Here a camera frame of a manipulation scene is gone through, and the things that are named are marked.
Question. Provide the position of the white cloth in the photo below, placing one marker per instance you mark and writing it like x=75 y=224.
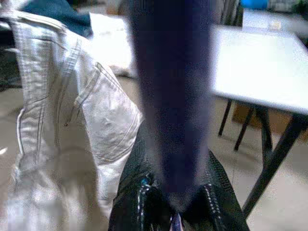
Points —
x=110 y=41

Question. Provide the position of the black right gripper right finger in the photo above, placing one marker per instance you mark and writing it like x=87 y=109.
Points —
x=216 y=207

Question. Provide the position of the brown cardboard box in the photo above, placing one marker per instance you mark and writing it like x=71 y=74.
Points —
x=280 y=124

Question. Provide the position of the purple plastic hanger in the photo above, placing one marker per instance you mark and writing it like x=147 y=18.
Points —
x=173 y=96

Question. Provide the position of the beige denim jeans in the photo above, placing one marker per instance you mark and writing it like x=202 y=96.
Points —
x=72 y=120

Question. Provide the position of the blue denim jacket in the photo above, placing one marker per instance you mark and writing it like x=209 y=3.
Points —
x=60 y=14

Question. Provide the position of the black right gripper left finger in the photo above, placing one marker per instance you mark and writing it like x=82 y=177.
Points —
x=134 y=204

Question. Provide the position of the blue bowl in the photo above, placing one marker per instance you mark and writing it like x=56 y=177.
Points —
x=252 y=4

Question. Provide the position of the white table black legs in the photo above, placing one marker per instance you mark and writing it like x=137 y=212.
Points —
x=260 y=67

